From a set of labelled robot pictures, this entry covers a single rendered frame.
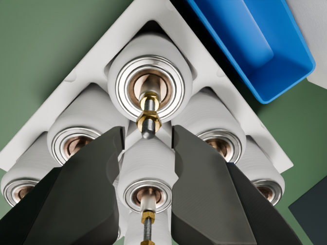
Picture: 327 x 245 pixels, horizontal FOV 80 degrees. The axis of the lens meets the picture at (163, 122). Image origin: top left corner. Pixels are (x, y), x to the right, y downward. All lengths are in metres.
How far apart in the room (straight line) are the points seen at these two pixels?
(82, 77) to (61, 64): 0.21
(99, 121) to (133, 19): 0.13
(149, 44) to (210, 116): 0.11
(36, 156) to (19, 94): 0.26
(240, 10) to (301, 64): 0.16
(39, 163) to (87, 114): 0.12
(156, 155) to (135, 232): 0.18
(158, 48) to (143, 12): 0.08
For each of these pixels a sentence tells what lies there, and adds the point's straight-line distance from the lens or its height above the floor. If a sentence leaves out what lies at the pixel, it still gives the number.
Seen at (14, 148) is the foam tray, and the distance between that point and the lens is 0.41.
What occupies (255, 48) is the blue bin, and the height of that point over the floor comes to 0.00.
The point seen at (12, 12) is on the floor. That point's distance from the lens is 0.53.
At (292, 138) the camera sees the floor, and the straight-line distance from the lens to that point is 0.68.
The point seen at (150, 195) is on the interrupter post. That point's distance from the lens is 0.30.
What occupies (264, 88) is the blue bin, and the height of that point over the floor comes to 0.08.
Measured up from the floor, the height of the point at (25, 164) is 0.24.
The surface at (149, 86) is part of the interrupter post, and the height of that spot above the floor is 0.27.
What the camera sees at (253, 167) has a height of 0.24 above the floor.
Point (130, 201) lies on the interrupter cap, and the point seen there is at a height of 0.25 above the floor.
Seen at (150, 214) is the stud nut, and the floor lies 0.29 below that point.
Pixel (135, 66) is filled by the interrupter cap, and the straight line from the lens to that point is 0.21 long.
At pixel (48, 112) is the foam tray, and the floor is 0.18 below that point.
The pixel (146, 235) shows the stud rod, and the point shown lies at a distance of 0.28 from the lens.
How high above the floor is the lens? 0.46
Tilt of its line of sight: 61 degrees down
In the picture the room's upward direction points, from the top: 175 degrees clockwise
